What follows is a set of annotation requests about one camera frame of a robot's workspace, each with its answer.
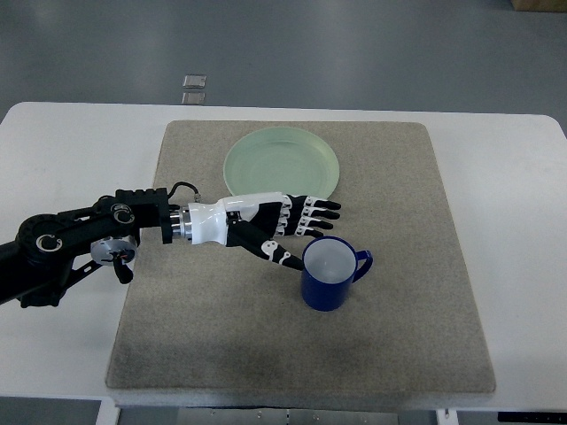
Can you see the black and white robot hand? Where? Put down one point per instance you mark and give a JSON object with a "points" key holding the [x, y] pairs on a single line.
{"points": [[254, 222]]}

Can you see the blue mug white inside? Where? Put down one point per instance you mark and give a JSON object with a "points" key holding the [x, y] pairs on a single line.
{"points": [[331, 267]]}

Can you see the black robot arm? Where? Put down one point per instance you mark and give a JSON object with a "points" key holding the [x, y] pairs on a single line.
{"points": [[52, 252]]}

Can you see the pale green plate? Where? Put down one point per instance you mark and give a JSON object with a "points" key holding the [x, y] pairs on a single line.
{"points": [[287, 159]]}

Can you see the upper metal floor plate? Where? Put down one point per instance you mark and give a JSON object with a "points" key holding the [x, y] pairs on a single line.
{"points": [[194, 81]]}

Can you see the beige felt mat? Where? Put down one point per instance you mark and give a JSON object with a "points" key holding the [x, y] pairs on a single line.
{"points": [[208, 325]]}

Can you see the grey metal base panel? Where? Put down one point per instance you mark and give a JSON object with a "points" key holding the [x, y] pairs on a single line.
{"points": [[266, 415]]}

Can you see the cardboard box corner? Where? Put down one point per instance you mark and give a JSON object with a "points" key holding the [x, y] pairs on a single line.
{"points": [[539, 5]]}

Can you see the black label strip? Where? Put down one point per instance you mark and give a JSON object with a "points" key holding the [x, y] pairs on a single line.
{"points": [[532, 417]]}

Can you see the white table frame leg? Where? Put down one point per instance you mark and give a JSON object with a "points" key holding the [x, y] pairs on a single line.
{"points": [[108, 413]]}

